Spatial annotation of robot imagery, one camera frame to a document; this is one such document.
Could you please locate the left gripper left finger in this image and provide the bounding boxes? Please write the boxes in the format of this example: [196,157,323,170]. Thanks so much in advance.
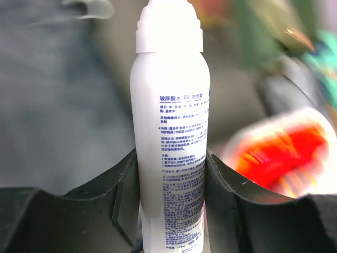
[1,151,140,252]

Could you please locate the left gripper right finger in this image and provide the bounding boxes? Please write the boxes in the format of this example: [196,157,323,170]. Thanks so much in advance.
[205,151,336,253]

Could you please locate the red printed t-shirt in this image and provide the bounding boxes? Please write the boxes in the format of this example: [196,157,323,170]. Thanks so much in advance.
[231,123,329,198]

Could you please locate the white plastic basin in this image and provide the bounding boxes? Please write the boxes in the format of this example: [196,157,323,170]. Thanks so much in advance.
[220,107,336,198]

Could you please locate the white tube bottle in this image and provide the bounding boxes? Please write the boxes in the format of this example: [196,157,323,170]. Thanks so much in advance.
[130,1,210,252]

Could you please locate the small colourful drawer cabinet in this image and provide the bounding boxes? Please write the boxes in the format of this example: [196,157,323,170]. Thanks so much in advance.
[231,1,317,72]

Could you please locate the black and white suitcase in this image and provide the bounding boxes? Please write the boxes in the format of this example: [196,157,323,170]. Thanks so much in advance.
[1,1,134,194]

